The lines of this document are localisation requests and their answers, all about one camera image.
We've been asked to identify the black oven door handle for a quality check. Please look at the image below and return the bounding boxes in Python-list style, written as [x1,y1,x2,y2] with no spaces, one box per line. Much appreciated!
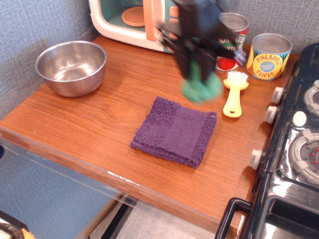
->
[215,197,253,239]

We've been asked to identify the grey stove knob lower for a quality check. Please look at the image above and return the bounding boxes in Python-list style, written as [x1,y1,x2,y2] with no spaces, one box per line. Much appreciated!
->
[248,149,263,170]

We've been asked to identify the grey stove knob middle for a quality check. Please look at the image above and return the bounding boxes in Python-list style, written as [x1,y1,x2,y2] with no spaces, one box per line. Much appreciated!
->
[264,106,278,124]

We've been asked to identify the stainless steel pot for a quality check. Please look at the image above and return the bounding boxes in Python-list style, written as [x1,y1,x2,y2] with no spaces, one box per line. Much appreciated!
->
[35,41,107,98]

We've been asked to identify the toy microwave oven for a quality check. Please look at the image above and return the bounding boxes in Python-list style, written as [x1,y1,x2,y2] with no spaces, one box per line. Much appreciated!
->
[89,0,179,53]

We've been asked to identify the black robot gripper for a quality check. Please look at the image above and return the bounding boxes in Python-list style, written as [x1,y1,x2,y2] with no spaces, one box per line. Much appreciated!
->
[157,0,246,84]

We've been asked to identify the tomato sauce can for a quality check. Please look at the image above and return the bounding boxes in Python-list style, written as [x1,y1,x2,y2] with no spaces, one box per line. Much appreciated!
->
[214,12,250,72]

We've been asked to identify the purple folded cloth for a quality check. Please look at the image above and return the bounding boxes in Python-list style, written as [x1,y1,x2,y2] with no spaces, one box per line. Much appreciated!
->
[130,97,217,168]

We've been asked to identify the green toy broccoli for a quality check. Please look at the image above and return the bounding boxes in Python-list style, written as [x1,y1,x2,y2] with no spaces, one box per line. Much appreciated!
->
[181,61,223,104]

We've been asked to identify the black toy stove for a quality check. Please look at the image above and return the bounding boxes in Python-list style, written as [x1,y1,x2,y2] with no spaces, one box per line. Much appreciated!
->
[214,42,319,239]

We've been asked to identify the yellow toy dish brush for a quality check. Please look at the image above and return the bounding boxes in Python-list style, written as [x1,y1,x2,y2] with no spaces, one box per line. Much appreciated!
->
[223,71,249,118]

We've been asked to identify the grey stove knob upper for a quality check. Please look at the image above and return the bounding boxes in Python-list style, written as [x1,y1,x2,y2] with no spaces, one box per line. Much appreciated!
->
[271,87,285,105]

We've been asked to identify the pineapple slices can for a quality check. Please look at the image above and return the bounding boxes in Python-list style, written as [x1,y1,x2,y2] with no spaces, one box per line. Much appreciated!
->
[246,33,293,81]

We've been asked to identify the grey stove knob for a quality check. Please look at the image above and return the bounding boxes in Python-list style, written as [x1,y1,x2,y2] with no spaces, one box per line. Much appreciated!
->
[248,149,263,170]
[271,87,285,105]
[264,106,278,124]

